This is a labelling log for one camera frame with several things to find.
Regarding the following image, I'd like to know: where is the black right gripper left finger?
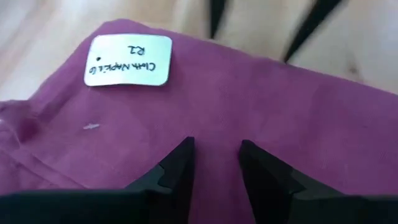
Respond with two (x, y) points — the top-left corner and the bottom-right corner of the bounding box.
(0, 137), (195, 224)

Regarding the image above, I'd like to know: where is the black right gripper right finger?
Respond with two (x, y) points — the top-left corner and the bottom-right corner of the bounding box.
(239, 139), (398, 224)

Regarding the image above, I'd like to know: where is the purple cloth towel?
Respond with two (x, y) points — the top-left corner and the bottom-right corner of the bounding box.
(0, 18), (398, 224)

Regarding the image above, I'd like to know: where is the white paper label tag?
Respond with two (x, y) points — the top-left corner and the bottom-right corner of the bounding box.
(83, 33), (174, 87)

